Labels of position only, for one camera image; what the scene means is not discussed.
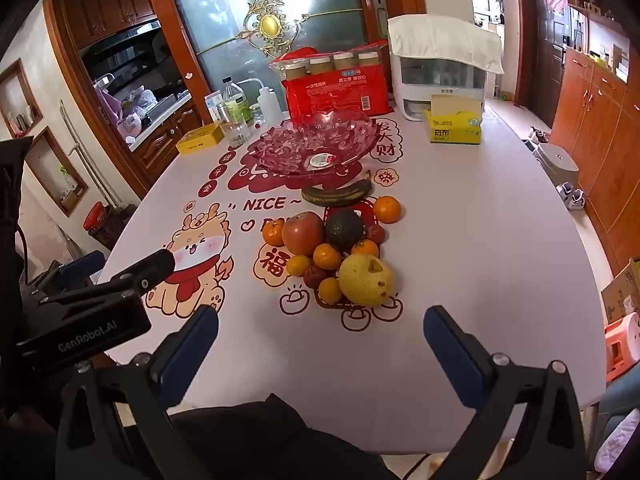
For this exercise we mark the large orange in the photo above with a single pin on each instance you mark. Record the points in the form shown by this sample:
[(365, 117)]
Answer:
[(387, 209)]

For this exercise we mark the wooden lower kitchen cabinet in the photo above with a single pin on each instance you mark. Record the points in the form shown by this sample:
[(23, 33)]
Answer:
[(170, 130)]

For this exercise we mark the pink glass fruit bowl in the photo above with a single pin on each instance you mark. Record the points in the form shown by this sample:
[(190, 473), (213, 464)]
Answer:
[(300, 145)]

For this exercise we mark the red apple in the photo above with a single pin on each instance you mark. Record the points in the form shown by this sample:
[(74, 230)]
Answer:
[(302, 232)]

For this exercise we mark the yellow-green apple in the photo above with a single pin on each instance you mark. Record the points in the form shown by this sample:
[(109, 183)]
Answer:
[(365, 280)]

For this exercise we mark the open wooden shelf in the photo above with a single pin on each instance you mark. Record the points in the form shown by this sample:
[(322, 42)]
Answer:
[(605, 40)]

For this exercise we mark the cardboard box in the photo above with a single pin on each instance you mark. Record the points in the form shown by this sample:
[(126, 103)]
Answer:
[(622, 290)]

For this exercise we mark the clear bottle with green label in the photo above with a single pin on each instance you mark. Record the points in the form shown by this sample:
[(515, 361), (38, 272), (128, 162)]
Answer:
[(235, 102)]

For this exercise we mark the overripe banana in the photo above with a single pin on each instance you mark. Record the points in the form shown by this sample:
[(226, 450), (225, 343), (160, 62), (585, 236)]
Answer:
[(335, 192)]

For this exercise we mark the dark entrance door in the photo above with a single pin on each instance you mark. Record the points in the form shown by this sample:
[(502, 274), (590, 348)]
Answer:
[(550, 50)]

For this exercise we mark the red paper cup pack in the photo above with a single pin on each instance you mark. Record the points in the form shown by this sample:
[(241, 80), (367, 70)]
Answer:
[(330, 95)]

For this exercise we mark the flat yellow box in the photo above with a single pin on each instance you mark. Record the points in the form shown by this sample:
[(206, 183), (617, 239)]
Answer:
[(200, 139)]

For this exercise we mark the white countertop appliance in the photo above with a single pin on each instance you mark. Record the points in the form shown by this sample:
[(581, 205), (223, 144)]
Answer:
[(435, 85)]

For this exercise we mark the small wrinkled red fruit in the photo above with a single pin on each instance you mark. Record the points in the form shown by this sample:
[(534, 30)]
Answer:
[(376, 232), (315, 275)]

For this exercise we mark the small white and blue box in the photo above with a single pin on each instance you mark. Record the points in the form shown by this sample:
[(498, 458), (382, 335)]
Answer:
[(214, 107)]

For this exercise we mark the person's dark clothing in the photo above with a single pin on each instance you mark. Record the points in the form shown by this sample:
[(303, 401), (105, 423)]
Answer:
[(280, 440)]

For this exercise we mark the white cloth cover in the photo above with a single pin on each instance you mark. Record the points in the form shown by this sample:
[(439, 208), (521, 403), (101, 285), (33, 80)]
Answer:
[(445, 40)]

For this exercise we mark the yellow tissue box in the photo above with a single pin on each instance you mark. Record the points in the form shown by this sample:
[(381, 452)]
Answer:
[(452, 127)]

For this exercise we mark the dark green avocado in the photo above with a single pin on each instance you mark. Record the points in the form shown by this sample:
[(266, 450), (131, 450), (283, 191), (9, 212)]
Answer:
[(344, 229)]

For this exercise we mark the pair of white shoes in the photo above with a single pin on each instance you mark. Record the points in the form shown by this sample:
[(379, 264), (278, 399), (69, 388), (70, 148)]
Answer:
[(570, 196)]

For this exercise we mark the blue chair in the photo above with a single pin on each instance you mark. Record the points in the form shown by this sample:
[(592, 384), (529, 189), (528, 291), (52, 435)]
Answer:
[(620, 410)]

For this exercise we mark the wooden storage cabinet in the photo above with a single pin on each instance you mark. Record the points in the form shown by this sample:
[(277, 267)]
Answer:
[(600, 125)]

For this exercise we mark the clear glass cups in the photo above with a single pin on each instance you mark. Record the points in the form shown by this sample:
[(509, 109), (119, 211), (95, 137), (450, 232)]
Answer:
[(235, 132)]

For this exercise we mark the small glass jar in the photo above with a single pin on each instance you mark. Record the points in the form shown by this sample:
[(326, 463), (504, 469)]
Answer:
[(256, 116)]

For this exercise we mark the grey round bin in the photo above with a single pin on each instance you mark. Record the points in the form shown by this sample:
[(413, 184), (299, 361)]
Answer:
[(557, 160)]

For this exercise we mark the red lidded bucket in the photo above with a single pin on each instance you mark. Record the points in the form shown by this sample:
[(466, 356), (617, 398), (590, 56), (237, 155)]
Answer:
[(100, 217)]

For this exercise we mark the white plastic bag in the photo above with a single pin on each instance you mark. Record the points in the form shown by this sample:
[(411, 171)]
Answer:
[(142, 97)]

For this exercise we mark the white squeeze bottle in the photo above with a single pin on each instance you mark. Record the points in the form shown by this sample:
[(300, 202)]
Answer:
[(267, 105)]

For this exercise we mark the wooden wall niche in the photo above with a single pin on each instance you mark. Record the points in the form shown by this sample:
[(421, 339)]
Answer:
[(57, 170), (20, 100)]

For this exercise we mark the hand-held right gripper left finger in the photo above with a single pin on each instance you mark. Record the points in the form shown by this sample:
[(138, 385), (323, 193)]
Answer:
[(192, 345)]

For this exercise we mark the black range hood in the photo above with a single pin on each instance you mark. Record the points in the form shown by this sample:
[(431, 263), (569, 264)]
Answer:
[(125, 55)]

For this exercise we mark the small tangerine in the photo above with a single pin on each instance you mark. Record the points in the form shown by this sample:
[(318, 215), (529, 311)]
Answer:
[(298, 266), (271, 234), (330, 291), (365, 248), (327, 256)]

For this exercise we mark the wooden upper kitchen cabinets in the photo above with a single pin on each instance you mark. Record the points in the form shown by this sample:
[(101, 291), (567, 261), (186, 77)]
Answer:
[(107, 2)]

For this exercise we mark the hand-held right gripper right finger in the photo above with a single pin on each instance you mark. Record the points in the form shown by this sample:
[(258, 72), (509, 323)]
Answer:
[(450, 355)]

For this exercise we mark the printed white tablecloth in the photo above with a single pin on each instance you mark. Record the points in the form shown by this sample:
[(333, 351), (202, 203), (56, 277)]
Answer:
[(475, 235)]

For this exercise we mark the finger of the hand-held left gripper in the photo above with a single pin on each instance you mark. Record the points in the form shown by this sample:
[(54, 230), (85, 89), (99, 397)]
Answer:
[(145, 267), (82, 266)]

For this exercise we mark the orange plastic stool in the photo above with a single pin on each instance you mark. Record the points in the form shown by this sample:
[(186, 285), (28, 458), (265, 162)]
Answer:
[(622, 342)]

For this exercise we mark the gold door ornament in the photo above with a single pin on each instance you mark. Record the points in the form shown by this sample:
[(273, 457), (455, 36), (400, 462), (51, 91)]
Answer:
[(267, 22)]

